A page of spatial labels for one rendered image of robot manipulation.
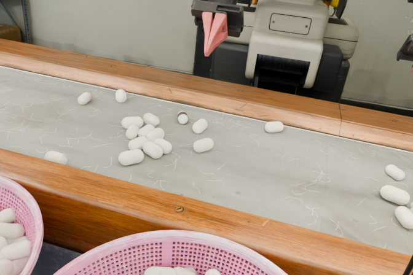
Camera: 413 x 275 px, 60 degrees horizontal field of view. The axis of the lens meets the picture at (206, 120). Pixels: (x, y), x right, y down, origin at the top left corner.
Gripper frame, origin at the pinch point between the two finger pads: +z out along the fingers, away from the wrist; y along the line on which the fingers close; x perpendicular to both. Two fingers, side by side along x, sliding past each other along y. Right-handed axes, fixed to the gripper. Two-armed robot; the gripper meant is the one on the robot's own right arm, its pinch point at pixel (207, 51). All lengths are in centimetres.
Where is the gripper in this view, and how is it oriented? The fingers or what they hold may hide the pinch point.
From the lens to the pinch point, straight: 69.4
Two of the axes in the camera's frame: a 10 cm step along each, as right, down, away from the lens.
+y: 9.6, 2.0, -2.0
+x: 1.1, 4.0, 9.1
